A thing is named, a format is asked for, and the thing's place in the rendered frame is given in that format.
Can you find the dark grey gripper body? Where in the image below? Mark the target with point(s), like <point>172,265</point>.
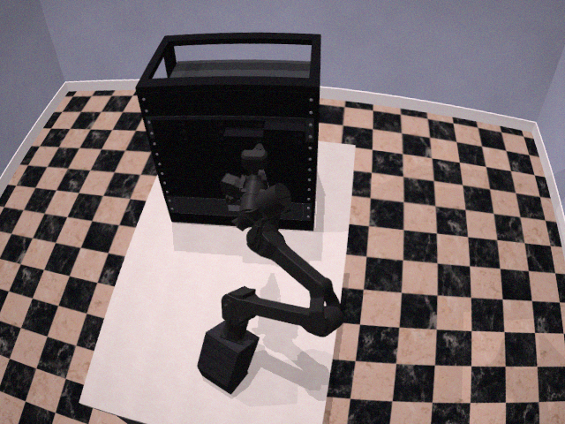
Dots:
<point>254,160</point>

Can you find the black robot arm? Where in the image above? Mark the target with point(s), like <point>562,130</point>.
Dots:
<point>265,240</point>

